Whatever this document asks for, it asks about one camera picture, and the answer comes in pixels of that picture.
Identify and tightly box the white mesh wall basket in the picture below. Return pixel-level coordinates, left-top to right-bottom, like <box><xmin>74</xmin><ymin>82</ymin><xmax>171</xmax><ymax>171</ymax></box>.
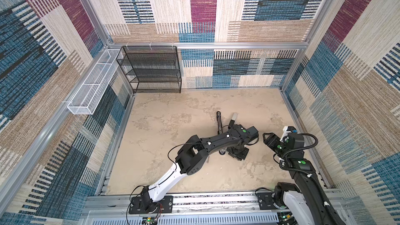
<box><xmin>67</xmin><ymin>49</ymin><xmax>119</xmax><ymax>115</ymax></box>

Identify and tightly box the grey silver stapler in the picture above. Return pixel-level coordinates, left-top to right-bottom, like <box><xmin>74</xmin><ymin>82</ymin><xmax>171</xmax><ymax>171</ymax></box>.
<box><xmin>228</xmin><ymin>112</ymin><xmax>238</xmax><ymax>129</ymax></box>

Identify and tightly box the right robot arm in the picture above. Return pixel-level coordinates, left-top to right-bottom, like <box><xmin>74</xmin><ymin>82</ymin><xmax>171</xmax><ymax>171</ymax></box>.
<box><xmin>262</xmin><ymin>131</ymin><xmax>345</xmax><ymax>225</ymax></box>

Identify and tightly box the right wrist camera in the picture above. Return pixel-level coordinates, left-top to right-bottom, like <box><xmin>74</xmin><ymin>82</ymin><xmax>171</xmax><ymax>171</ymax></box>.
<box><xmin>280</xmin><ymin>126</ymin><xmax>298</xmax><ymax>142</ymax></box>

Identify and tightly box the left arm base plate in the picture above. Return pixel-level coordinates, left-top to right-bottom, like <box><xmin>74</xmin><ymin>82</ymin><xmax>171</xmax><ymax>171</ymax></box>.
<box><xmin>128</xmin><ymin>195</ymin><xmax>174</xmax><ymax>215</ymax></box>

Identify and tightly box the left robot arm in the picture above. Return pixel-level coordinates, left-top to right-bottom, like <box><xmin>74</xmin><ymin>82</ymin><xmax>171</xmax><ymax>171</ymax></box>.
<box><xmin>140</xmin><ymin>125</ymin><xmax>259</xmax><ymax>212</ymax></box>

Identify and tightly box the black wire shelf rack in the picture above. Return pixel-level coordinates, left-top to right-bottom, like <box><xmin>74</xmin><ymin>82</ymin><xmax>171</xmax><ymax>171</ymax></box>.
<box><xmin>116</xmin><ymin>46</ymin><xmax>182</xmax><ymax>94</ymax></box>

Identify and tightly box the aluminium front rail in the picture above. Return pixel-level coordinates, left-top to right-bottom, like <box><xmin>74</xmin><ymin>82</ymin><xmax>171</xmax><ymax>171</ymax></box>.
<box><xmin>78</xmin><ymin>189</ymin><xmax>298</xmax><ymax>225</ymax></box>

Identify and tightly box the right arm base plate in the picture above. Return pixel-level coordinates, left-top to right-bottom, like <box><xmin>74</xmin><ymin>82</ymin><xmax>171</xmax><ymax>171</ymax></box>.
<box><xmin>255</xmin><ymin>192</ymin><xmax>285</xmax><ymax>210</ymax></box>

